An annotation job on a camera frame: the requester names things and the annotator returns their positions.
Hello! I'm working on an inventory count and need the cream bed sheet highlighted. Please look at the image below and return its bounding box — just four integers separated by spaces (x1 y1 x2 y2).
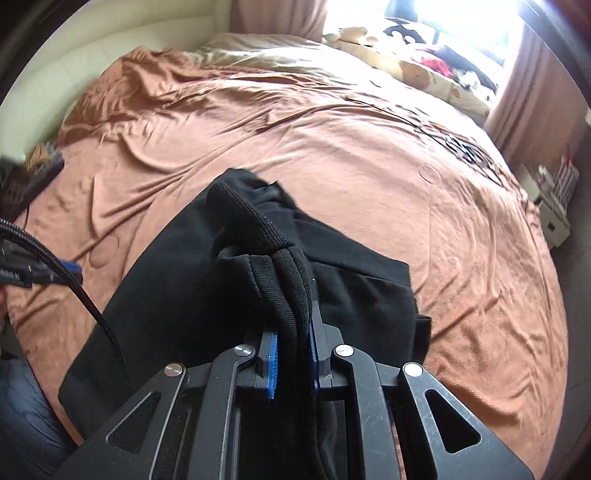
189 32 490 125

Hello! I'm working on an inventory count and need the bear print pillow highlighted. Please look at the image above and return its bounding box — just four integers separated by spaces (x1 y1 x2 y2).
342 39 495 116

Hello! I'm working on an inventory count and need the black white spotted cloth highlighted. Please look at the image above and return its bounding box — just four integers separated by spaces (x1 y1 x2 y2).
455 69 490 90

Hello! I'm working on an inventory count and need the red cloth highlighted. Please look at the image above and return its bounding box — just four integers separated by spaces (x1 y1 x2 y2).
416 51 455 77

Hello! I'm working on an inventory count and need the pink curtain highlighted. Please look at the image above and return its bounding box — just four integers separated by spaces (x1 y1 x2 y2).
482 18 587 162
228 0 328 40

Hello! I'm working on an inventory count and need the white wire rack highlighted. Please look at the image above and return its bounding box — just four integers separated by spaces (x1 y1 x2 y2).
549 143 580 199

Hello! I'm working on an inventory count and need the dark cloth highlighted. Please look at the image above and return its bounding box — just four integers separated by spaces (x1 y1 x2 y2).
434 44 502 88

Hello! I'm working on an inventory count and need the brown blanket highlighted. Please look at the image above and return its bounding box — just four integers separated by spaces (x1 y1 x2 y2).
7 46 568 462

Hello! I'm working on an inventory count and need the thin black cable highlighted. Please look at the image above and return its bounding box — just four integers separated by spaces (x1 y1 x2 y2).
344 95 444 139

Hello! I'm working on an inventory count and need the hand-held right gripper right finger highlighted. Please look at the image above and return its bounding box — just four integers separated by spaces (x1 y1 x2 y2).
307 277 536 480

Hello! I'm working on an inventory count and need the cream plush toy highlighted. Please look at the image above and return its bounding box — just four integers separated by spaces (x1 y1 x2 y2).
323 25 370 47

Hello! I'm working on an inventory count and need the window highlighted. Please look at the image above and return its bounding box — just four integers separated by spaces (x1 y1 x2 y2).
383 0 527 70

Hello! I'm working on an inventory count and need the person's left leg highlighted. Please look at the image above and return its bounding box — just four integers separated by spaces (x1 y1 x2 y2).
0 355 79 480

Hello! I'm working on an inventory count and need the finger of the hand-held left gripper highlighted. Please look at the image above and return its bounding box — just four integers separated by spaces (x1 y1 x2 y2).
28 258 83 289

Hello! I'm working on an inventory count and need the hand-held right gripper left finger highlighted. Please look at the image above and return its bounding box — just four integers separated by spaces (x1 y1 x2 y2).
55 330 280 480

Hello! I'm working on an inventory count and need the black braided cable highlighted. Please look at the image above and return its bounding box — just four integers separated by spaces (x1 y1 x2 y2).
0 219 134 388

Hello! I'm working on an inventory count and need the cream padded headboard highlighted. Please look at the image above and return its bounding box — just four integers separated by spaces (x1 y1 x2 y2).
0 0 232 158

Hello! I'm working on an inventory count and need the white nightstand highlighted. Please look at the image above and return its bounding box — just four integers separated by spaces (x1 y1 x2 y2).
517 164 573 247

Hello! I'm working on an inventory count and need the black sweatshirt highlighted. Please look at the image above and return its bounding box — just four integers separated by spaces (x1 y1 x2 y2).
58 168 432 480

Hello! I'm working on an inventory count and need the folded towel stack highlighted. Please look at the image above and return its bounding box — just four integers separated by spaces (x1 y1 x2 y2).
25 157 65 199

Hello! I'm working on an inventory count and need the black white plush toy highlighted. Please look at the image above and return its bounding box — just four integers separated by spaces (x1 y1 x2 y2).
379 16 437 47

